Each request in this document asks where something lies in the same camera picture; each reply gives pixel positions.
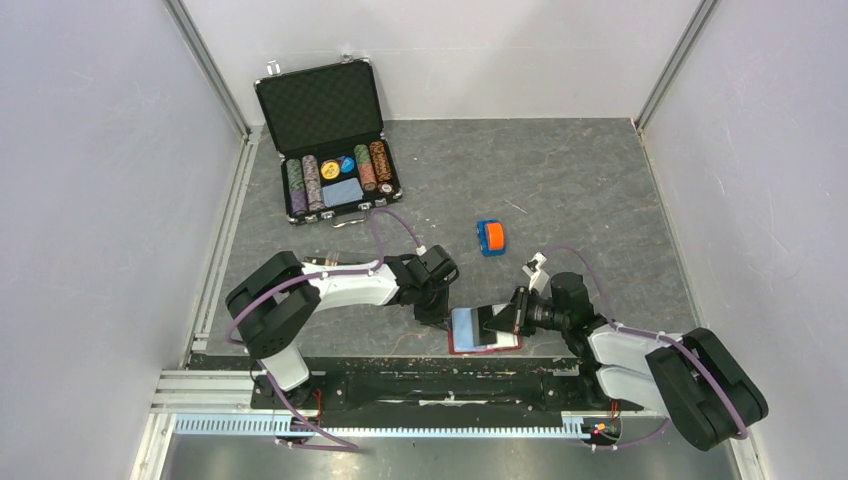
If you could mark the red leather card holder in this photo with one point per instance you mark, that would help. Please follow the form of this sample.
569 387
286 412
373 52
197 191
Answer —
467 335

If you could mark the blue poker chip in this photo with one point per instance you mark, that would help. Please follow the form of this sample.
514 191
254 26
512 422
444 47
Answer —
347 164

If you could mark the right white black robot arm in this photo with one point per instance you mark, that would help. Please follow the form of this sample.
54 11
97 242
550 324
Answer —
692 380

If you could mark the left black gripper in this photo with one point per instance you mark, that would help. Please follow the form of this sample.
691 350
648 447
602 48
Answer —
440 315

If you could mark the blue card deck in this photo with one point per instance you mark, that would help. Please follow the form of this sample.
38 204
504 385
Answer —
342 192

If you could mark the black poker chip case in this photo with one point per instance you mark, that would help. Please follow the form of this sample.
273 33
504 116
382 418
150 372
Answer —
324 113

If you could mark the yellow poker chip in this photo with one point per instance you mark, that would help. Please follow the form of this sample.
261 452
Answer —
330 169

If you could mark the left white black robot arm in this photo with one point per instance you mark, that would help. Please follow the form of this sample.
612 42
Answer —
271 306

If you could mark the clear box with black cards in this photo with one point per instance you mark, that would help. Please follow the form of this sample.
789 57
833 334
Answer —
341 259

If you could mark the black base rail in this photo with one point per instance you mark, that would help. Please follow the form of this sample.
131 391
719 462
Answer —
432 392

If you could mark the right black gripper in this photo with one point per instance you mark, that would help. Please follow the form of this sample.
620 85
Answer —
522 301

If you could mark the blue orange tape dispenser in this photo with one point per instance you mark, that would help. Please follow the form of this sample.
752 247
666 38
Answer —
492 237

